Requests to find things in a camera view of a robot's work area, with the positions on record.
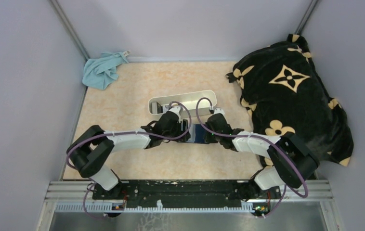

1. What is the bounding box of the blue leather card holder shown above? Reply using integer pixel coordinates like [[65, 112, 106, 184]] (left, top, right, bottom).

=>
[[183, 124, 217, 144]]

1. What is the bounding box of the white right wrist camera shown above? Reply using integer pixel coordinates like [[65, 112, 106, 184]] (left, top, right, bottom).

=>
[[210, 107, 225, 116]]

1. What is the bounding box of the aluminium frame rail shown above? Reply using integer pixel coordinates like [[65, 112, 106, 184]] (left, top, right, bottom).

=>
[[45, 180, 333, 214]]

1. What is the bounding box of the light blue cloth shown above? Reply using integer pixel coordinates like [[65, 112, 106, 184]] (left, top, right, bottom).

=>
[[82, 50, 130, 90]]

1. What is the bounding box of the white oval plastic bin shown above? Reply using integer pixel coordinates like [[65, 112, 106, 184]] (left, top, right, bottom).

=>
[[147, 90, 218, 118]]

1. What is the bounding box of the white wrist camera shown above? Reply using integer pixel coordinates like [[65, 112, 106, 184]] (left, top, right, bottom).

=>
[[210, 107, 225, 116], [168, 105, 183, 120]]

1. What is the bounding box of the black gold patterned blanket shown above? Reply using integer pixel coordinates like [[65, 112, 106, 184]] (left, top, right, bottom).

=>
[[226, 34, 354, 167]]

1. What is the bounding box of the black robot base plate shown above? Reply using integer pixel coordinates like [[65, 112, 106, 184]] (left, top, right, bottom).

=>
[[92, 180, 281, 209]]

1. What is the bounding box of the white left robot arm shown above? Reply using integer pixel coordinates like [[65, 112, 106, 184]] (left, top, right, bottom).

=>
[[66, 102, 192, 191]]

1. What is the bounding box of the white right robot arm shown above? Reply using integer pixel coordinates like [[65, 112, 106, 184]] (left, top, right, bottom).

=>
[[203, 106, 319, 191]]

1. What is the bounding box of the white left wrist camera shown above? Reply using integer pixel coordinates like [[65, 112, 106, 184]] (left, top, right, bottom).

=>
[[168, 105, 183, 120]]

